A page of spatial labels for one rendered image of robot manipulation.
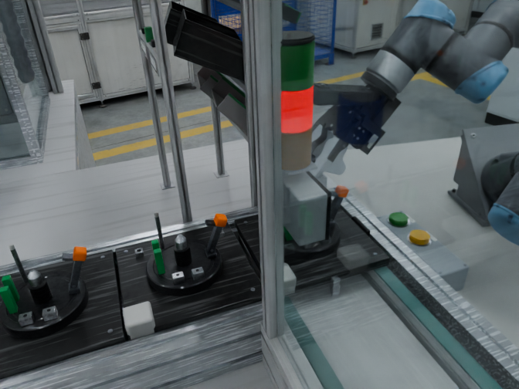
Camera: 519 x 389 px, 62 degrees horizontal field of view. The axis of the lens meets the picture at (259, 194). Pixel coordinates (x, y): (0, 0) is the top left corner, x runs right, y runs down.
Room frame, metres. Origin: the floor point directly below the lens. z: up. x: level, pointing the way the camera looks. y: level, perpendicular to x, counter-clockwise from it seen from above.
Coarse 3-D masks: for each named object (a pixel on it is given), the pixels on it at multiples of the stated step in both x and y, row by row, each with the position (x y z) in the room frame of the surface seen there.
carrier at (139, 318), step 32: (160, 224) 0.67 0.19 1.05; (128, 256) 0.68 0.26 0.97; (160, 256) 0.60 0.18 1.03; (192, 256) 0.64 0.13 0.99; (224, 256) 0.66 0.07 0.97; (128, 288) 0.59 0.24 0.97; (160, 288) 0.57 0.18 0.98; (192, 288) 0.56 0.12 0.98; (224, 288) 0.57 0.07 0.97; (256, 288) 0.57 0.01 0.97; (128, 320) 0.49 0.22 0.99; (160, 320) 0.51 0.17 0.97; (192, 320) 0.51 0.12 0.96
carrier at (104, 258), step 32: (96, 256) 0.68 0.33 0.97; (0, 288) 0.52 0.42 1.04; (32, 288) 0.54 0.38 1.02; (64, 288) 0.57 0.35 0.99; (96, 288) 0.59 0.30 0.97; (0, 320) 0.50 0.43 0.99; (32, 320) 0.49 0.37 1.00; (64, 320) 0.50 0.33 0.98; (96, 320) 0.51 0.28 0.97; (0, 352) 0.45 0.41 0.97; (32, 352) 0.45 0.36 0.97; (64, 352) 0.45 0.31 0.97
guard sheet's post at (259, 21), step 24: (264, 0) 0.47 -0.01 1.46; (264, 24) 0.47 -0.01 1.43; (264, 48) 0.47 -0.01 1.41; (264, 72) 0.47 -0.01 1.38; (264, 96) 0.47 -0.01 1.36; (264, 120) 0.47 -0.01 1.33; (264, 144) 0.47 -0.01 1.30; (264, 168) 0.47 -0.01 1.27; (264, 192) 0.47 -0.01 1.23; (264, 216) 0.47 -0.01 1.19; (264, 240) 0.47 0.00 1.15; (264, 264) 0.48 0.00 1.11; (264, 288) 0.48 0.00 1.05; (264, 312) 0.48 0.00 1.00
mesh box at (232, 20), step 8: (216, 8) 5.50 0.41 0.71; (224, 8) 5.33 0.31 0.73; (232, 8) 5.15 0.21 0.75; (216, 16) 5.51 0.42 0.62; (224, 16) 5.34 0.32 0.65; (232, 16) 5.16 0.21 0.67; (240, 16) 5.01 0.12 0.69; (224, 24) 5.35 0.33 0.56; (232, 24) 5.17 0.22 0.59; (240, 24) 5.02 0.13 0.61; (240, 32) 5.03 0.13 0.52
